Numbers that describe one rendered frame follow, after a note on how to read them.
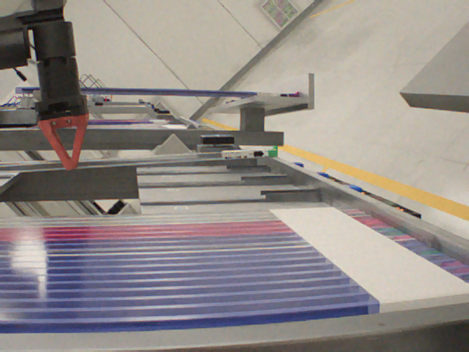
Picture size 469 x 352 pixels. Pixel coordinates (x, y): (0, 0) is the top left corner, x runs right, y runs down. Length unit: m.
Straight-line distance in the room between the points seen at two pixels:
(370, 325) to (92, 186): 0.69
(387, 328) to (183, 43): 8.16
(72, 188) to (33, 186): 0.06
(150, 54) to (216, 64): 0.96
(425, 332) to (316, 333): 0.05
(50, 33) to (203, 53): 7.63
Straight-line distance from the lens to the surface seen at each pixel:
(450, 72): 1.03
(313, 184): 0.64
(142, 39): 8.34
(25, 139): 1.70
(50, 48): 0.79
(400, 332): 0.26
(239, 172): 0.82
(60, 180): 0.91
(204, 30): 8.43
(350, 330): 0.26
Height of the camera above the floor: 0.94
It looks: 13 degrees down
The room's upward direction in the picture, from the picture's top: 44 degrees counter-clockwise
